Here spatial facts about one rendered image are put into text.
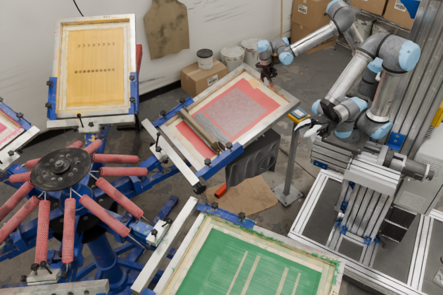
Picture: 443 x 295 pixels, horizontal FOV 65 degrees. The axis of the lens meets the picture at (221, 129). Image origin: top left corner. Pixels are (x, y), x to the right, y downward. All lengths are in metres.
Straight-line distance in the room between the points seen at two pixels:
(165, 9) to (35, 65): 1.45
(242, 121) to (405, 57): 1.06
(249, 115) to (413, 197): 1.12
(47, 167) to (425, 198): 2.14
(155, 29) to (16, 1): 1.34
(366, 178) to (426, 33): 0.77
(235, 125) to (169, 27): 2.15
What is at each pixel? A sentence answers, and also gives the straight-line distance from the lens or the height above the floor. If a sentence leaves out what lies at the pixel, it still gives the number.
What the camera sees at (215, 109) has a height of 1.14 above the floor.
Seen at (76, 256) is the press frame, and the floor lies 1.04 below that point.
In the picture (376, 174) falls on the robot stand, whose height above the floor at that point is 1.18.
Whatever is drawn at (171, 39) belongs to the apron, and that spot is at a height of 0.72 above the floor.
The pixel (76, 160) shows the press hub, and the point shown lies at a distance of 2.00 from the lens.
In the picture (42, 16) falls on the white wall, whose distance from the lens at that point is 3.75.
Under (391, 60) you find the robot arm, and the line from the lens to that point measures 1.72.
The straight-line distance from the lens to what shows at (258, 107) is 2.34.
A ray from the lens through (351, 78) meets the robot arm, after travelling 1.75.
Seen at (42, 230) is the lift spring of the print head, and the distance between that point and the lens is 1.93.
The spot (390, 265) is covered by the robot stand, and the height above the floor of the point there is 0.21.
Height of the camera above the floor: 2.63
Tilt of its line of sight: 42 degrees down
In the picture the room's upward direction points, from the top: 2 degrees counter-clockwise
